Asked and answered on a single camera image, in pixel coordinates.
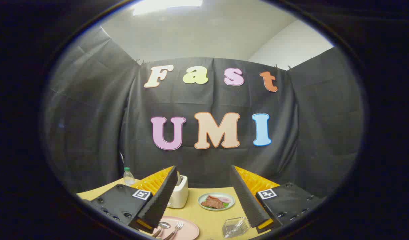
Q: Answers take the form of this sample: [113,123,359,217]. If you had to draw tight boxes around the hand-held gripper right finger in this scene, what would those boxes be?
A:
[231,165,325,234]

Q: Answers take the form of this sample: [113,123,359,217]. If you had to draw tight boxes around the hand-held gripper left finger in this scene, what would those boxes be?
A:
[86,166,179,234]

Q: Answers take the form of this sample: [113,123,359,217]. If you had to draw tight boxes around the metal spoon with wooden handle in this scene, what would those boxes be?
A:
[152,222,170,238]

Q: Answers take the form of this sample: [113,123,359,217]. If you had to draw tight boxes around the metal fork with wooden handle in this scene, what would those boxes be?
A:
[163,222,184,240]

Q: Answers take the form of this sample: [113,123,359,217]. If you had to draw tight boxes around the cream white toaster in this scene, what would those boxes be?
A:
[167,175,189,209]

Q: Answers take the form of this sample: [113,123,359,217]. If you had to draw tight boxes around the pale green oval plate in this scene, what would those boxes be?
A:
[198,192,235,211]

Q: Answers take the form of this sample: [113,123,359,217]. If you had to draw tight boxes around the green lettuce leaf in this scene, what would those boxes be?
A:
[204,202,230,210]

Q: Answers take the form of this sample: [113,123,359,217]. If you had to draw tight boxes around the perforated metal basket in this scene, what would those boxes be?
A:
[222,217,252,238]

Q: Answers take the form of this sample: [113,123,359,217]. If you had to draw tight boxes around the brown meat slices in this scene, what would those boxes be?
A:
[201,196,225,209]

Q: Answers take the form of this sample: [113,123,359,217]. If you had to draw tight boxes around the clear plastic water bottle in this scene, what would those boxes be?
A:
[123,167,135,186]

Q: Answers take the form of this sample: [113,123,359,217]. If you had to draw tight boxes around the pink round plate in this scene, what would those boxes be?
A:
[153,216,200,240]

